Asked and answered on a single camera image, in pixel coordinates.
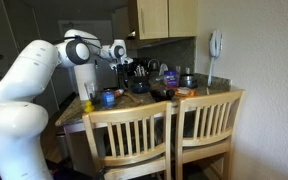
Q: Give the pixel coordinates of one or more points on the clear plastic cup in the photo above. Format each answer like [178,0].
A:
[91,90]

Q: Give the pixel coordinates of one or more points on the steel pot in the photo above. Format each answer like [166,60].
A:
[188,80]

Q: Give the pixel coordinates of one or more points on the white paper towel roll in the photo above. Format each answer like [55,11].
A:
[84,73]

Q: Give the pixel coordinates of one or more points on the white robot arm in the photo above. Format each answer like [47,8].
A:
[22,121]

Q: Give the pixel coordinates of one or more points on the right wooden chair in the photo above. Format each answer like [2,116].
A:
[204,129]

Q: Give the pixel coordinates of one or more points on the chrome kitchen faucet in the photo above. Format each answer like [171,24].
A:
[153,65]

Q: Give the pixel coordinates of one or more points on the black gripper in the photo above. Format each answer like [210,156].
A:
[122,76]

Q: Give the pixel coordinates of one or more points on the white wall phone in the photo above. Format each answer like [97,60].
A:
[215,47]

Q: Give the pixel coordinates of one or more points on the white plate in rack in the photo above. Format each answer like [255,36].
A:
[163,68]

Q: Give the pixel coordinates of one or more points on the left wooden chair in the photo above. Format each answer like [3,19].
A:
[139,141]

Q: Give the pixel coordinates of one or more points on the wooden chair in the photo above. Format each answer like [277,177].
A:
[204,129]
[139,141]

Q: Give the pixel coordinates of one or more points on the wooden upper cabinets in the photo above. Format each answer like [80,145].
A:
[152,21]

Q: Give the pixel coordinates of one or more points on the yellow rubber duck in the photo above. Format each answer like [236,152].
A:
[89,107]

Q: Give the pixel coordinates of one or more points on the blue tin can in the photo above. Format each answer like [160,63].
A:
[108,97]

